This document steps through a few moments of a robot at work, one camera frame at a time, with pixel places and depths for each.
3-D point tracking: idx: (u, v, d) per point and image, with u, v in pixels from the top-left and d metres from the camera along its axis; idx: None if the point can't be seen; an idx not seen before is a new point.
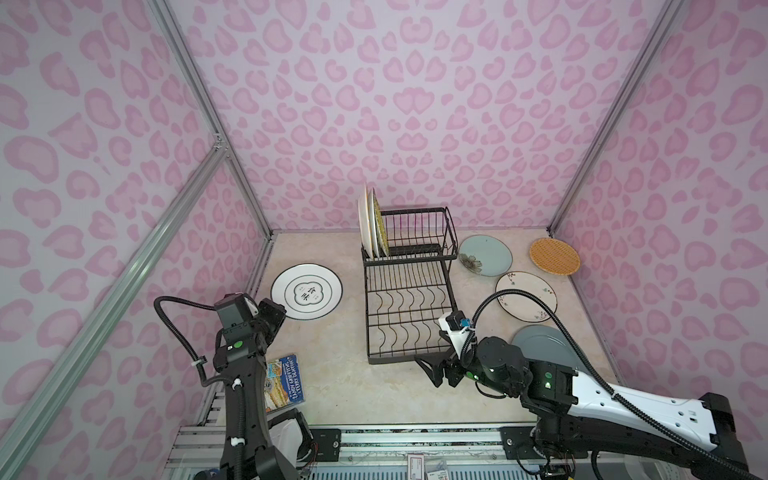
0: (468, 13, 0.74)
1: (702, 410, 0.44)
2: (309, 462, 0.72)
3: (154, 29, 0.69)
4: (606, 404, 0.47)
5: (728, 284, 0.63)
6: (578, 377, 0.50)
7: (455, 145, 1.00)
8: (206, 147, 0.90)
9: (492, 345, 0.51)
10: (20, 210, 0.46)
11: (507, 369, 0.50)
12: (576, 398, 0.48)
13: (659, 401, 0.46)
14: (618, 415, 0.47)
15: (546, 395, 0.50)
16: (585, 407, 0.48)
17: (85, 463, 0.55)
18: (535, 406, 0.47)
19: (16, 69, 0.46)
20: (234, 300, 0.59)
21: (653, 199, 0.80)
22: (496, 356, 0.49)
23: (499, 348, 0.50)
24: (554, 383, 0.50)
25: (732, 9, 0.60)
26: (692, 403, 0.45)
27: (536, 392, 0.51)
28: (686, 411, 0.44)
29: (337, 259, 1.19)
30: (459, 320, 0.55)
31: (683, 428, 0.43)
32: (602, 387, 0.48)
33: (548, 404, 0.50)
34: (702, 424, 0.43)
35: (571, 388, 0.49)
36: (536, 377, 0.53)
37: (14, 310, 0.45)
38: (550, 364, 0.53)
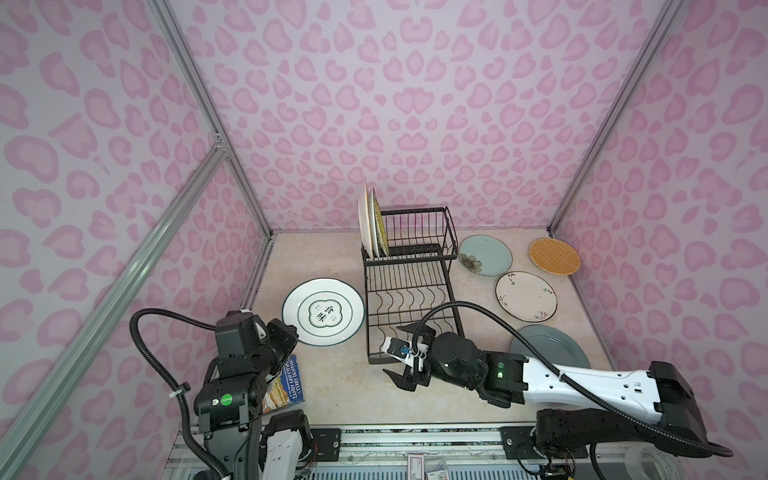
0: (468, 13, 0.74)
1: (647, 379, 0.43)
2: (309, 462, 0.72)
3: (154, 29, 0.69)
4: (554, 385, 0.48)
5: (728, 284, 0.63)
6: (529, 363, 0.51)
7: (455, 145, 1.00)
8: (206, 147, 0.90)
9: (445, 341, 0.52)
10: (20, 210, 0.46)
11: (460, 363, 0.51)
12: (526, 384, 0.49)
13: (606, 377, 0.46)
14: (568, 395, 0.47)
15: (500, 384, 0.51)
16: (536, 391, 0.49)
17: (85, 463, 0.55)
18: (493, 398, 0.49)
19: (16, 69, 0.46)
20: (237, 326, 0.47)
21: (653, 199, 0.80)
22: (449, 351, 0.50)
23: (451, 343, 0.51)
24: (505, 372, 0.51)
25: (732, 9, 0.60)
26: (637, 375, 0.44)
27: (492, 383, 0.51)
28: (631, 383, 0.44)
29: (337, 259, 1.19)
30: (399, 349, 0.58)
31: (629, 401, 0.43)
32: (550, 370, 0.49)
33: (504, 394, 0.50)
34: (646, 395, 0.42)
35: (522, 374, 0.50)
36: (490, 368, 0.54)
37: (14, 310, 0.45)
38: (502, 355, 0.54)
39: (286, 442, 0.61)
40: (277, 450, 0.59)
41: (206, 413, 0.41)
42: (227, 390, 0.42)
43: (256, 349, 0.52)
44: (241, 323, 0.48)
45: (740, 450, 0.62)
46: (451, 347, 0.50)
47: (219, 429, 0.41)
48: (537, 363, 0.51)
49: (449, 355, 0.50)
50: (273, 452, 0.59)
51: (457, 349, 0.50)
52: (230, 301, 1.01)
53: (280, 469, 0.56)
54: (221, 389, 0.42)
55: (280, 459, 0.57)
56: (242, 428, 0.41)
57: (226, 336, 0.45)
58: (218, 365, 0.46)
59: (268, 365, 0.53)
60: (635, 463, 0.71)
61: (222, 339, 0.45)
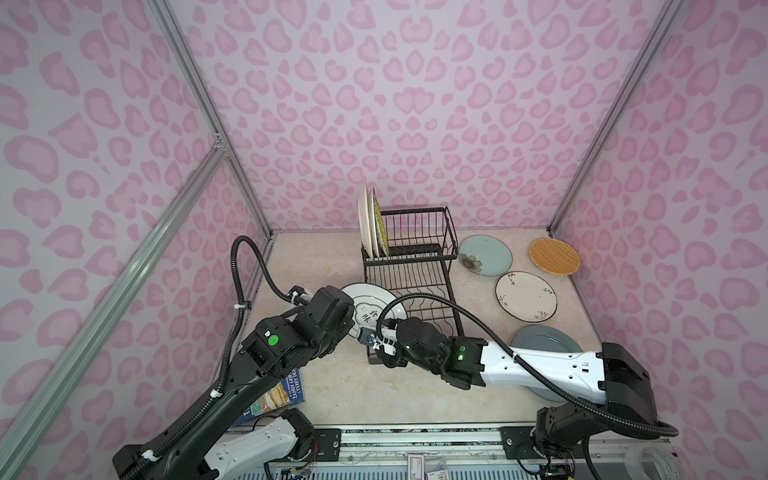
0: (468, 13, 0.74)
1: (594, 360, 0.44)
2: (309, 462, 0.72)
3: (154, 29, 0.69)
4: (508, 367, 0.49)
5: (728, 284, 0.63)
6: (488, 346, 0.53)
7: (455, 145, 1.00)
8: (206, 147, 0.90)
9: (407, 324, 0.55)
10: (20, 210, 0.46)
11: (420, 345, 0.55)
12: (483, 365, 0.51)
13: (560, 358, 0.46)
14: (520, 376, 0.50)
15: (460, 366, 0.53)
16: (491, 372, 0.51)
17: (85, 463, 0.55)
18: (452, 379, 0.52)
19: (16, 69, 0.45)
20: (335, 298, 0.48)
21: (653, 199, 0.80)
22: (411, 332, 0.53)
23: (413, 326, 0.54)
24: (466, 354, 0.53)
25: (732, 9, 0.60)
26: (585, 355, 0.45)
27: (452, 365, 0.54)
28: (579, 363, 0.45)
29: (337, 259, 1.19)
30: (366, 338, 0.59)
31: (575, 380, 0.44)
32: (506, 353, 0.51)
33: (465, 376, 0.52)
34: (592, 374, 0.43)
35: (481, 356, 0.52)
36: (452, 351, 0.58)
37: (13, 310, 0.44)
38: (465, 340, 0.55)
39: (282, 435, 0.61)
40: (272, 433, 0.59)
41: (259, 335, 0.44)
42: (283, 337, 0.43)
43: (335, 327, 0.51)
44: (341, 300, 0.49)
45: (740, 450, 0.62)
46: (412, 329, 0.53)
47: (250, 356, 0.42)
48: (495, 345, 0.52)
49: (409, 338, 0.54)
50: (271, 430, 0.60)
51: (417, 332, 0.52)
52: (230, 301, 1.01)
53: (258, 443, 0.56)
54: (281, 330, 0.44)
55: (266, 438, 0.58)
56: (259, 373, 0.41)
57: (321, 296, 0.47)
58: (301, 313, 0.49)
59: (326, 344, 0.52)
60: (635, 463, 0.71)
61: (315, 298, 0.48)
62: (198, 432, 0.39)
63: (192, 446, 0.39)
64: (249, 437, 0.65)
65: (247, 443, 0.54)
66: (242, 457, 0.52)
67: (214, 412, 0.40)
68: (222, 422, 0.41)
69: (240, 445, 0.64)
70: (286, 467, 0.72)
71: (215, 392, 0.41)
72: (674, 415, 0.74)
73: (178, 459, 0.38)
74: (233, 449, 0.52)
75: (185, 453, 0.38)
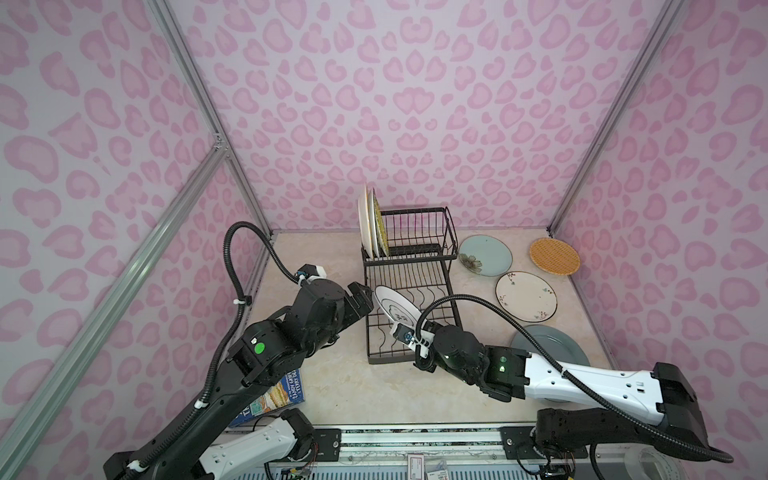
0: (468, 13, 0.74)
1: (650, 380, 0.43)
2: (309, 462, 0.72)
3: (154, 29, 0.69)
4: (555, 382, 0.48)
5: (728, 284, 0.63)
6: (532, 359, 0.51)
7: (455, 145, 1.00)
8: (206, 147, 0.90)
9: (447, 332, 0.53)
10: (20, 210, 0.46)
11: (460, 355, 0.52)
12: (528, 378, 0.49)
13: (610, 376, 0.45)
14: (569, 392, 0.48)
15: (501, 378, 0.51)
16: (536, 387, 0.49)
17: (85, 463, 0.55)
18: (492, 391, 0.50)
19: (16, 69, 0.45)
20: (319, 298, 0.44)
21: (653, 199, 0.80)
22: (449, 343, 0.51)
23: (452, 335, 0.52)
24: (508, 366, 0.51)
25: (733, 9, 0.60)
26: (640, 375, 0.44)
27: (493, 376, 0.52)
28: (633, 383, 0.44)
29: (337, 259, 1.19)
30: (403, 335, 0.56)
31: (630, 400, 0.43)
32: (552, 367, 0.49)
33: (505, 388, 0.50)
34: (648, 394, 0.42)
35: (524, 370, 0.50)
36: (492, 362, 0.54)
37: (14, 310, 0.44)
38: (505, 349, 0.54)
39: (281, 436, 0.61)
40: (270, 434, 0.59)
41: (246, 342, 0.42)
42: (270, 344, 0.41)
43: (322, 330, 0.48)
44: (327, 298, 0.44)
45: (740, 451, 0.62)
46: (452, 339, 0.51)
47: (236, 364, 0.41)
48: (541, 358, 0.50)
49: (450, 347, 0.51)
50: (269, 431, 0.60)
51: (458, 341, 0.50)
52: (230, 301, 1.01)
53: (257, 446, 0.56)
54: (268, 336, 0.42)
55: (265, 439, 0.58)
56: (245, 382, 0.40)
57: (304, 297, 0.42)
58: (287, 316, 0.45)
59: (315, 347, 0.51)
60: (635, 463, 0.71)
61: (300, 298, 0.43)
62: (184, 442, 0.38)
63: (179, 456, 0.38)
64: (247, 439, 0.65)
65: (247, 446, 0.54)
66: (238, 460, 0.52)
67: (199, 423, 0.39)
68: (208, 432, 0.40)
69: (239, 446, 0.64)
70: (286, 467, 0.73)
71: (200, 403, 0.39)
72: None
73: (164, 469, 0.37)
74: (230, 451, 0.52)
75: (171, 463, 0.38)
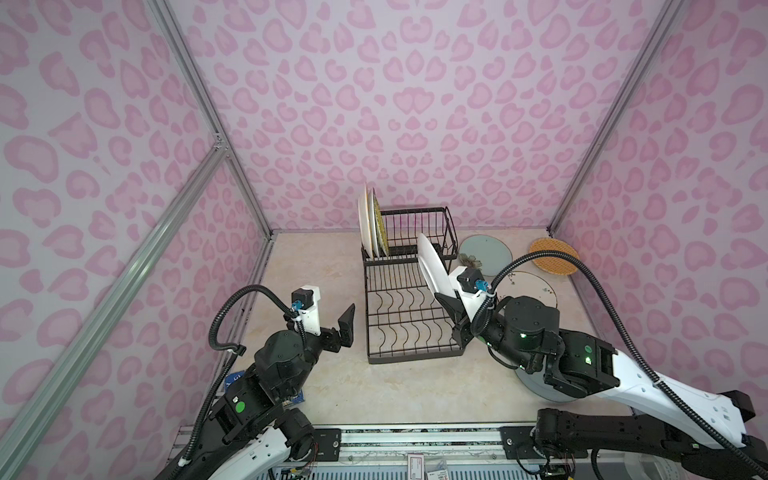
0: (468, 13, 0.74)
1: (732, 408, 0.40)
2: (309, 462, 0.72)
3: (154, 29, 0.69)
4: (647, 390, 0.40)
5: (727, 284, 0.63)
6: (620, 357, 0.42)
7: (455, 145, 1.00)
8: (206, 147, 0.90)
9: (528, 309, 0.40)
10: (20, 210, 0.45)
11: (544, 335, 0.40)
12: (619, 379, 0.40)
13: (693, 395, 0.40)
14: (652, 403, 0.41)
15: (583, 370, 0.40)
16: (626, 389, 0.40)
17: (85, 463, 0.55)
18: (568, 382, 0.41)
19: (16, 69, 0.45)
20: (274, 363, 0.44)
21: (653, 199, 0.80)
22: (532, 319, 0.39)
23: (534, 311, 0.39)
24: (594, 358, 0.41)
25: (732, 9, 0.60)
26: (724, 401, 0.41)
27: (568, 365, 0.42)
28: (719, 408, 0.40)
29: (337, 259, 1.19)
30: (475, 281, 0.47)
31: (719, 424, 0.39)
32: (644, 372, 0.41)
33: (581, 382, 0.40)
34: (734, 423, 0.39)
35: (612, 366, 0.41)
36: (573, 351, 0.42)
37: (14, 310, 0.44)
38: (587, 339, 0.43)
39: (270, 451, 0.60)
40: (259, 450, 0.60)
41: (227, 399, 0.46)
42: (250, 402, 0.46)
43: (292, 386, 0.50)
44: (282, 361, 0.44)
45: None
46: (535, 316, 0.39)
47: (218, 421, 0.45)
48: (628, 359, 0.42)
49: (533, 325, 0.39)
50: (257, 447, 0.60)
51: (545, 320, 0.38)
52: None
53: (245, 467, 0.57)
54: (246, 395, 0.46)
55: (252, 459, 0.58)
56: (225, 440, 0.44)
57: (261, 358, 0.43)
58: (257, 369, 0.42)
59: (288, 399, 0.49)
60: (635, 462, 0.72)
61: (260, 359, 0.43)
62: None
63: None
64: (234, 462, 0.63)
65: (234, 471, 0.56)
66: None
67: None
68: None
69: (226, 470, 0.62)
70: (286, 467, 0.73)
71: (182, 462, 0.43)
72: None
73: None
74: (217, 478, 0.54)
75: None
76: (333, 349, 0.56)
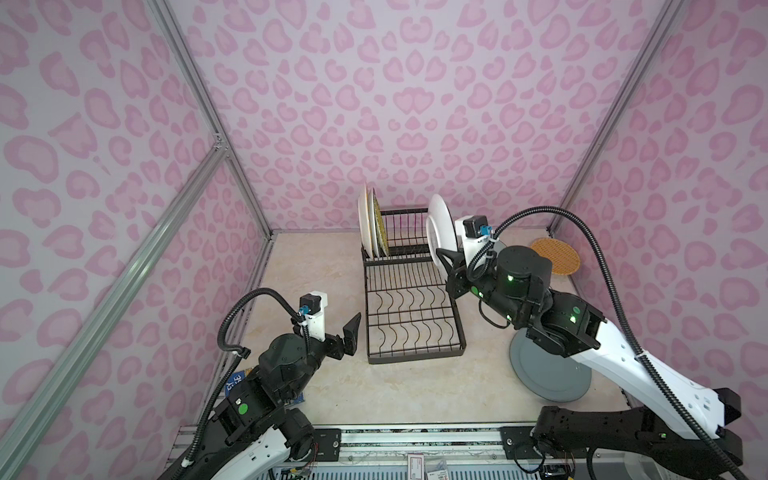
0: (468, 13, 0.74)
1: (717, 401, 0.38)
2: (309, 462, 0.72)
3: (153, 29, 0.69)
4: (626, 361, 0.39)
5: (727, 284, 0.63)
6: (607, 325, 0.41)
7: (455, 145, 1.00)
8: (206, 147, 0.90)
9: (523, 254, 0.40)
10: (20, 210, 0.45)
11: (531, 281, 0.40)
12: (600, 343, 0.39)
13: (677, 378, 0.39)
14: (628, 376, 0.41)
15: (564, 325, 0.41)
16: (604, 356, 0.40)
17: (85, 463, 0.55)
18: (546, 335, 0.42)
19: (16, 69, 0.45)
20: (278, 366, 0.45)
21: (653, 199, 0.80)
22: (522, 264, 0.39)
23: (527, 258, 0.40)
24: (580, 319, 0.41)
25: (732, 9, 0.60)
26: (709, 392, 0.39)
27: (551, 320, 0.42)
28: (702, 397, 0.38)
29: (337, 259, 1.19)
30: (480, 226, 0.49)
31: (695, 410, 0.38)
32: (629, 344, 0.40)
33: (560, 338, 0.41)
34: (713, 414, 0.37)
35: (595, 331, 0.40)
36: (561, 307, 0.42)
37: (14, 310, 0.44)
38: (580, 300, 0.42)
39: (269, 452, 0.60)
40: (258, 451, 0.60)
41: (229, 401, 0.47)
42: (252, 404, 0.47)
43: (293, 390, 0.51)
44: (286, 363, 0.45)
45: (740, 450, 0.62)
46: (527, 261, 0.39)
47: (221, 422, 0.46)
48: (615, 329, 0.41)
49: (522, 269, 0.39)
50: (256, 448, 0.60)
51: (535, 266, 0.39)
52: (230, 301, 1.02)
53: (245, 468, 0.57)
54: (249, 397, 0.47)
55: (252, 460, 0.58)
56: (228, 442, 0.45)
57: (266, 359, 0.45)
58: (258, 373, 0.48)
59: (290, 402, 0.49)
60: (635, 462, 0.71)
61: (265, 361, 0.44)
62: None
63: None
64: (234, 463, 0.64)
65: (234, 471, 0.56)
66: None
67: None
68: None
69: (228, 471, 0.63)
70: (286, 467, 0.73)
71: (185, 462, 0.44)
72: None
73: None
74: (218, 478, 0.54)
75: None
76: (337, 356, 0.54)
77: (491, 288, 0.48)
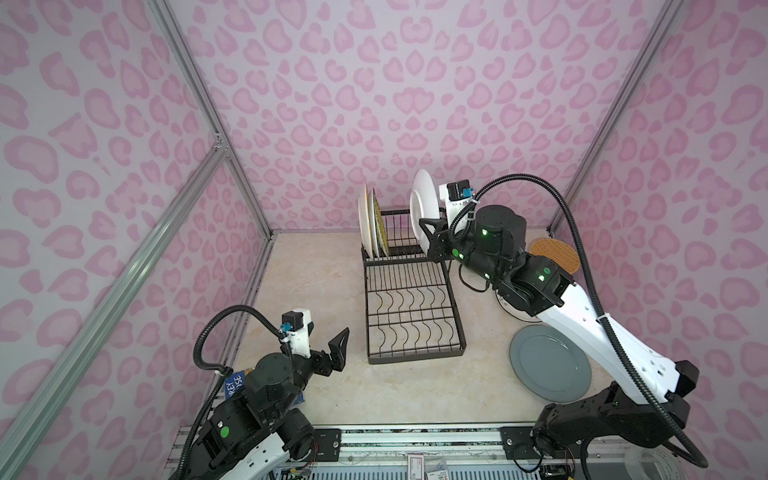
0: (468, 13, 0.74)
1: (673, 370, 0.39)
2: (309, 462, 0.72)
3: (154, 29, 0.69)
4: (587, 321, 0.41)
5: (727, 284, 0.63)
6: (575, 287, 0.43)
7: (455, 145, 1.00)
8: (206, 147, 0.90)
9: (501, 213, 0.42)
10: (20, 210, 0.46)
11: (503, 234, 0.43)
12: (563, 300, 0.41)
13: (637, 344, 0.40)
14: (587, 337, 0.43)
15: (531, 281, 0.43)
16: (565, 313, 0.42)
17: (85, 463, 0.55)
18: (513, 289, 0.45)
19: (16, 69, 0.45)
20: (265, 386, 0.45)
21: (653, 199, 0.80)
22: (497, 220, 0.42)
23: (503, 216, 0.41)
24: (549, 278, 0.42)
25: (732, 9, 0.60)
26: (666, 360, 0.40)
27: (521, 276, 0.44)
28: (658, 363, 0.39)
29: (337, 259, 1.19)
30: (462, 190, 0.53)
31: (647, 374, 0.39)
32: (593, 306, 0.42)
33: (528, 294, 0.43)
34: (666, 379, 0.39)
35: (562, 292, 0.42)
36: (532, 265, 0.44)
37: (14, 310, 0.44)
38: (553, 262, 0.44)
39: (267, 457, 0.61)
40: (256, 457, 0.60)
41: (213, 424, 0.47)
42: (235, 426, 0.46)
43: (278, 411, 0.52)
44: (272, 383, 0.45)
45: (740, 450, 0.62)
46: (502, 218, 0.41)
47: (206, 445, 0.46)
48: (585, 293, 0.42)
49: (495, 222, 0.42)
50: (254, 454, 0.61)
51: (508, 221, 0.41)
52: (230, 301, 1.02)
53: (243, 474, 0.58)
54: (231, 419, 0.47)
55: (249, 467, 0.59)
56: (212, 465, 0.45)
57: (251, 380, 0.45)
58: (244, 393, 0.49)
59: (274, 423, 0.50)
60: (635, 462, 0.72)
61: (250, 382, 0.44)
62: None
63: None
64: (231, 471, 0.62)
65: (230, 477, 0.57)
66: None
67: None
68: None
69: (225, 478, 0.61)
70: (286, 467, 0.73)
71: None
72: None
73: None
74: None
75: None
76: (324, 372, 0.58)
77: (471, 250, 0.50)
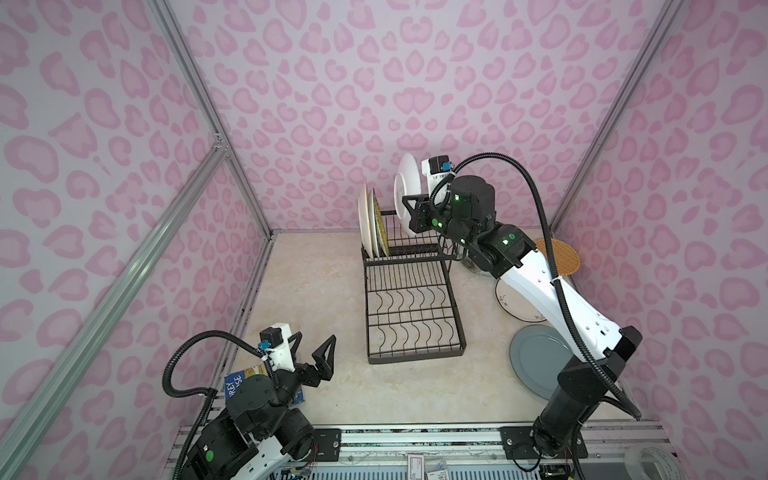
0: (468, 13, 0.74)
1: (615, 331, 0.43)
2: (309, 462, 0.72)
3: (154, 29, 0.69)
4: (541, 282, 0.46)
5: (728, 284, 0.63)
6: (535, 253, 0.47)
7: (455, 145, 1.00)
8: (206, 147, 0.90)
9: (473, 180, 0.46)
10: (20, 210, 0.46)
11: (472, 200, 0.48)
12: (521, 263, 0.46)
13: (587, 306, 0.44)
14: (540, 298, 0.48)
15: (496, 246, 0.48)
16: (521, 275, 0.48)
17: (85, 463, 0.55)
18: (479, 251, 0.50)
19: (16, 69, 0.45)
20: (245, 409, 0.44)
21: (653, 199, 0.80)
22: (469, 186, 0.47)
23: (476, 184, 0.46)
24: (512, 241, 0.47)
25: (733, 9, 0.60)
26: (610, 323, 0.44)
27: (487, 240, 0.49)
28: (601, 324, 0.43)
29: (337, 259, 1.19)
30: (441, 164, 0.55)
31: (588, 333, 0.44)
32: (549, 269, 0.46)
33: (493, 257, 0.48)
34: (606, 338, 0.42)
35: (523, 255, 0.46)
36: (499, 232, 0.48)
37: (14, 310, 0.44)
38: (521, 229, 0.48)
39: (266, 461, 0.62)
40: (256, 462, 0.61)
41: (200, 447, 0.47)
42: (220, 449, 0.47)
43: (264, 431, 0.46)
44: (252, 407, 0.45)
45: (740, 450, 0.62)
46: (474, 184, 0.46)
47: (193, 469, 0.47)
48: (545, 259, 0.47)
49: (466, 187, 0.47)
50: (254, 460, 0.62)
51: (479, 187, 0.46)
52: (230, 301, 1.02)
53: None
54: (216, 442, 0.47)
55: (249, 472, 0.60)
56: None
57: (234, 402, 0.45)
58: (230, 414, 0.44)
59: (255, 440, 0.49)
60: (635, 463, 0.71)
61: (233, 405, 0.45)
62: None
63: None
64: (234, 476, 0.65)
65: None
66: None
67: None
68: None
69: None
70: (286, 467, 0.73)
71: None
72: (674, 415, 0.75)
73: None
74: None
75: None
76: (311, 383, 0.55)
77: (448, 218, 0.55)
